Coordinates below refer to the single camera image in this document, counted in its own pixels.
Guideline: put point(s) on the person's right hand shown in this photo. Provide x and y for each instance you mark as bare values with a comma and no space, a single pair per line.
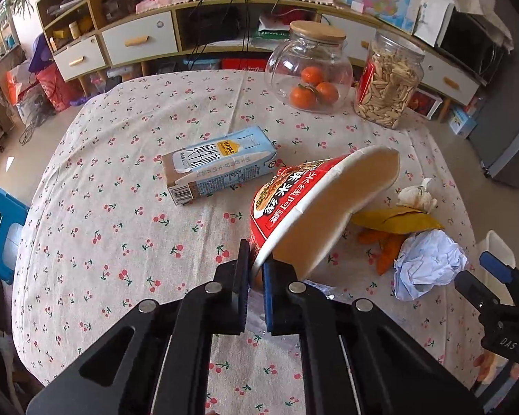
488,367

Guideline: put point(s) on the glass teapot with wooden lid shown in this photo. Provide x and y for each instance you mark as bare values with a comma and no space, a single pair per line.
285,65

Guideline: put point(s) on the long wooden sideboard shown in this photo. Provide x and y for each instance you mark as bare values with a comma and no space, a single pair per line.
181,30

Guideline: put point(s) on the red instant noodle bowl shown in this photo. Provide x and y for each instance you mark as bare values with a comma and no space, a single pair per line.
320,207

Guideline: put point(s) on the blue plastic stool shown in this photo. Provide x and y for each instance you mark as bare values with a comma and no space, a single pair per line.
0,224

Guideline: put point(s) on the small white box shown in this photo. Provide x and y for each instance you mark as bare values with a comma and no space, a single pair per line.
358,6

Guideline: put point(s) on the crumpled white tissue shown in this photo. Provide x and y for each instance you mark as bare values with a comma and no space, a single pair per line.
415,196

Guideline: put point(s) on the orange white plastic bag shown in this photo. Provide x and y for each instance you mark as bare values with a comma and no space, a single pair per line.
17,82

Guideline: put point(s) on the crushed clear plastic bottle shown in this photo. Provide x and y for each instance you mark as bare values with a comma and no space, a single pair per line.
322,290

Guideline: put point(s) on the green white bag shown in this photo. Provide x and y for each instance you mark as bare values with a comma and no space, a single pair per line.
277,30

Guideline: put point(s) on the white paper bag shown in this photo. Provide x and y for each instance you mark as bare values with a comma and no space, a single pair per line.
432,13

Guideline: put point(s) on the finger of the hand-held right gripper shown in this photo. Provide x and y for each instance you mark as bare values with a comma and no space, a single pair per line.
471,287
495,263

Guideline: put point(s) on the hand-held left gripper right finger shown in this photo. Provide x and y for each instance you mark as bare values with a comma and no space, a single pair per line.
268,298

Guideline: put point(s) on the crumpled white paper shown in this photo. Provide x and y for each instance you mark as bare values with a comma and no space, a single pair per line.
428,263

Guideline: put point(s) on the orange tangerine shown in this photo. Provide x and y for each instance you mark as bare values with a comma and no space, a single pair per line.
327,93
303,97
311,75

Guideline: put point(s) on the blue white carton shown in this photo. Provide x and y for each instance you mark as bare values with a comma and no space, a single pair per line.
460,121

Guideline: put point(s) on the grey refrigerator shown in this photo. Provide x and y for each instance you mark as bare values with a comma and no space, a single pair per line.
510,138

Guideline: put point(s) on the clear jar of seeds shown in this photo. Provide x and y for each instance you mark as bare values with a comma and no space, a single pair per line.
387,86

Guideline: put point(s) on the purple bag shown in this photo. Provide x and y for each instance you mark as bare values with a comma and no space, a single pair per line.
39,54

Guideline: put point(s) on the red fruit print carton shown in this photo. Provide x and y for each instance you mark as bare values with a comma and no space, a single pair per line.
426,101

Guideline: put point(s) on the yellow banana peel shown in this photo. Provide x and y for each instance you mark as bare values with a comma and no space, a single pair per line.
398,220

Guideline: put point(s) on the orange fruit peel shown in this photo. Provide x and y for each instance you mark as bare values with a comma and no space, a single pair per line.
387,253

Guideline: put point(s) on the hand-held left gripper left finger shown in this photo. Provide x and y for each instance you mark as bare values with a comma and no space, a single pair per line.
242,285

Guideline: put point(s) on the pale blue milk carton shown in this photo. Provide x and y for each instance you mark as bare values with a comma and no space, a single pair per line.
216,164

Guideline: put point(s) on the cream plastic bin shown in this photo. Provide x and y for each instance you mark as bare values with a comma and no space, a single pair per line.
499,244

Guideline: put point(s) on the red shopping bag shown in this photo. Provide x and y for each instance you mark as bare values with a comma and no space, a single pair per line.
56,86

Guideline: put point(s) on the black microwave oven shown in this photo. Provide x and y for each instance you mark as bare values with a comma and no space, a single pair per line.
467,39

